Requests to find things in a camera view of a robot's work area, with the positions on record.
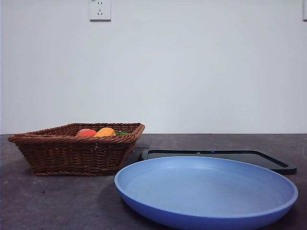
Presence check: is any red orange tomato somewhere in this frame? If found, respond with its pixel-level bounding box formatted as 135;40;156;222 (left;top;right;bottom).
76;128;97;138

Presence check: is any white wall socket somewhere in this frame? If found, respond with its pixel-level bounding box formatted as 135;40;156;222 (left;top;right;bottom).
90;0;112;22

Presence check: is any blue round plate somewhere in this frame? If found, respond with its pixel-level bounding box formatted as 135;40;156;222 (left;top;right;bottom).
114;156;299;230

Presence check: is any green leafy vegetable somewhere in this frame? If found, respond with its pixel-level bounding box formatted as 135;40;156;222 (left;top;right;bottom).
96;128;130;137

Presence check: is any brown wicker basket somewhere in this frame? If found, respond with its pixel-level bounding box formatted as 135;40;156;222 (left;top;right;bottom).
8;123;146;177

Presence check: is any orange corn cob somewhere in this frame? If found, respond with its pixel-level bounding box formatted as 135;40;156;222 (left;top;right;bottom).
94;127;116;138

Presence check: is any black rectangular tray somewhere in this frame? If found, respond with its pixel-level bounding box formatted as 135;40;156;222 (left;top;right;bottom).
141;149;297;175

